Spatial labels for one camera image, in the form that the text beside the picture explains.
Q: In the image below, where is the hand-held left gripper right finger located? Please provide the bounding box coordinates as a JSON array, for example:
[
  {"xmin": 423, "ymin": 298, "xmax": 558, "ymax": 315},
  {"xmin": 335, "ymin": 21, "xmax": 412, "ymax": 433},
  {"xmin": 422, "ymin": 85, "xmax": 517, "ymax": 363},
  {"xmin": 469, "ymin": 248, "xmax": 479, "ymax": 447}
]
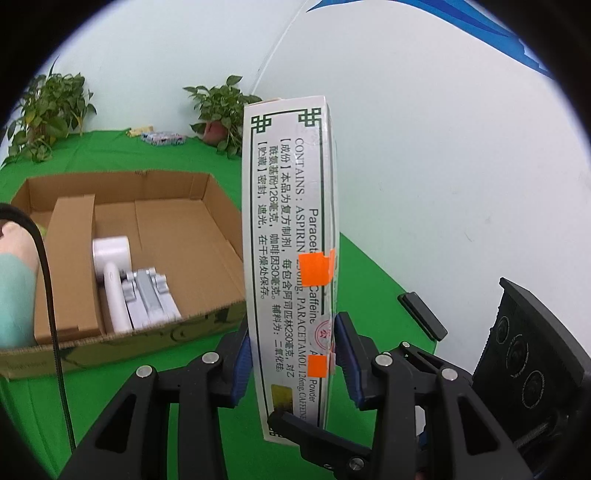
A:
[{"xmin": 335, "ymin": 311, "xmax": 534, "ymax": 480}]

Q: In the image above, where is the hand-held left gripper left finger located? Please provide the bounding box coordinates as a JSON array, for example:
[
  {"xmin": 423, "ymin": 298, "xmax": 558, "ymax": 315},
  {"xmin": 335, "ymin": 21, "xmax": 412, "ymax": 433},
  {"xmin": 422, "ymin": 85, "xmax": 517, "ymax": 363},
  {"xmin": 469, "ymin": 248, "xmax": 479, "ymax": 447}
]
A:
[{"xmin": 58, "ymin": 318, "xmax": 252, "ymax": 480}]

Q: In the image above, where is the white medicine box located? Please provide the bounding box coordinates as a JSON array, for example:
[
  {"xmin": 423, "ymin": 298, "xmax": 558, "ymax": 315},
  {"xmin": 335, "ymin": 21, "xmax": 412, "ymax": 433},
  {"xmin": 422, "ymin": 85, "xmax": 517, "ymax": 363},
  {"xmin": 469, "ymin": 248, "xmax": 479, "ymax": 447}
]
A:
[{"xmin": 242, "ymin": 95, "xmax": 341, "ymax": 450}]

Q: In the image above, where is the brown cardboard box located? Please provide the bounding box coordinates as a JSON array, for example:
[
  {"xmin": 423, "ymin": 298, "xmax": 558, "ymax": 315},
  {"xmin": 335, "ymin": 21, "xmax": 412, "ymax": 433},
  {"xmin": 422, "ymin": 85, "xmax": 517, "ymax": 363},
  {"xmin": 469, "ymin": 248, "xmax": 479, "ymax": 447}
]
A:
[{"xmin": 34, "ymin": 194, "xmax": 103, "ymax": 346}]

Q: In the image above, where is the small black flat device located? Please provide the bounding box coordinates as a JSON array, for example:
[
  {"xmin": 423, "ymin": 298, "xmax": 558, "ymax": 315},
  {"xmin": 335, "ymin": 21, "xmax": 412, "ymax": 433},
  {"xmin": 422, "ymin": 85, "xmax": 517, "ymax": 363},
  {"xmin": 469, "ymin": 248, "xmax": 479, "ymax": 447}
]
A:
[{"xmin": 398, "ymin": 292, "xmax": 448, "ymax": 341}]

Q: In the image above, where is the green tablecloth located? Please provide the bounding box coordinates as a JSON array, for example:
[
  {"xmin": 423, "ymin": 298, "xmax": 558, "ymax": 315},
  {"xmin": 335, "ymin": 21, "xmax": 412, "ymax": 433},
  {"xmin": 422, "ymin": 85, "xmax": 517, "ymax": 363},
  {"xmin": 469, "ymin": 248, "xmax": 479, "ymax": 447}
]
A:
[{"xmin": 0, "ymin": 129, "xmax": 437, "ymax": 480}]

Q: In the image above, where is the silver folding stand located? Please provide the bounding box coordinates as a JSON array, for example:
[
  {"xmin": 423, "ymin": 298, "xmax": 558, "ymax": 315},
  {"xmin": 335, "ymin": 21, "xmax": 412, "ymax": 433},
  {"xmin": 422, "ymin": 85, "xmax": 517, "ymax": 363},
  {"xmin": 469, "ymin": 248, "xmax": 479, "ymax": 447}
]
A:
[{"xmin": 121, "ymin": 268, "xmax": 182, "ymax": 329}]

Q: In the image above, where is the white handheld device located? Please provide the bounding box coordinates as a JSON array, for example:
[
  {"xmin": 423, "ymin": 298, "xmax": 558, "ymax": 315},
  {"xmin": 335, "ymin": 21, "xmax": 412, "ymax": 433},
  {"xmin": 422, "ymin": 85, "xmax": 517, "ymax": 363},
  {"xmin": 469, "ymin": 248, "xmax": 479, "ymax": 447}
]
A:
[{"xmin": 91, "ymin": 235, "xmax": 134, "ymax": 334}]

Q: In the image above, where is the blue and pink plush toy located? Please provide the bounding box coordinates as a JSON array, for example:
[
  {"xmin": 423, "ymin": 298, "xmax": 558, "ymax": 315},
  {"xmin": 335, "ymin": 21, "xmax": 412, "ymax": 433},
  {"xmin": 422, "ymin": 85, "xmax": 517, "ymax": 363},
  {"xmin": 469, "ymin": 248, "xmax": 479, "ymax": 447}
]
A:
[{"xmin": 0, "ymin": 220, "xmax": 42, "ymax": 348}]

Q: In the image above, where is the small patterned packet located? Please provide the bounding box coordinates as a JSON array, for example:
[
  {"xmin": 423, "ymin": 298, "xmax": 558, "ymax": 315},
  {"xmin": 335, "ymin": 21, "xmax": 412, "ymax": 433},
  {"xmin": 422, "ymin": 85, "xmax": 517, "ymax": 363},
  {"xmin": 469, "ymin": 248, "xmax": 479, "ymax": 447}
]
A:
[{"xmin": 141, "ymin": 130, "xmax": 186, "ymax": 147}]

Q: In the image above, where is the green plant in red pot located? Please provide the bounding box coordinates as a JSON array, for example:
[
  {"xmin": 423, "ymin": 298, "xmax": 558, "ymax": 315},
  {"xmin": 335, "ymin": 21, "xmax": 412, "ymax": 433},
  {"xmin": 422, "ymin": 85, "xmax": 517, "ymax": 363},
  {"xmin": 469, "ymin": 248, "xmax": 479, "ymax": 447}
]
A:
[{"xmin": 183, "ymin": 75, "xmax": 263, "ymax": 160}]

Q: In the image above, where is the large green potted plant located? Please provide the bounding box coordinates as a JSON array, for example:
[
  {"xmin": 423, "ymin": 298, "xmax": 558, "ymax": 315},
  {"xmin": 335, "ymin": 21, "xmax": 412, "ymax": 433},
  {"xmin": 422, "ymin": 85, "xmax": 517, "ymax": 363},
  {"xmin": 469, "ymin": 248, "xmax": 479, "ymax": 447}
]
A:
[{"xmin": 0, "ymin": 55, "xmax": 98, "ymax": 169}]

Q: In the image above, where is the black cable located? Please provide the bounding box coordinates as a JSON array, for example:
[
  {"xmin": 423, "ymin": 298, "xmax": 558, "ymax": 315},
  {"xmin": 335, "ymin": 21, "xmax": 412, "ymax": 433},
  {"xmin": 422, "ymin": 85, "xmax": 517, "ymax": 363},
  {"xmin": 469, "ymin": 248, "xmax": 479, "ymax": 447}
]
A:
[{"xmin": 0, "ymin": 203, "xmax": 77, "ymax": 455}]

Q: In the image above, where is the blue wall banner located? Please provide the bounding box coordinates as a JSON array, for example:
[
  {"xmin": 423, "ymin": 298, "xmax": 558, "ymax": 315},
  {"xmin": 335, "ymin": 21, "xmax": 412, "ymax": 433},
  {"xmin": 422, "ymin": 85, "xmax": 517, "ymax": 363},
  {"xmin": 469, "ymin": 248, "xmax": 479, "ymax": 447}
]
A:
[{"xmin": 307, "ymin": 0, "xmax": 552, "ymax": 77}]

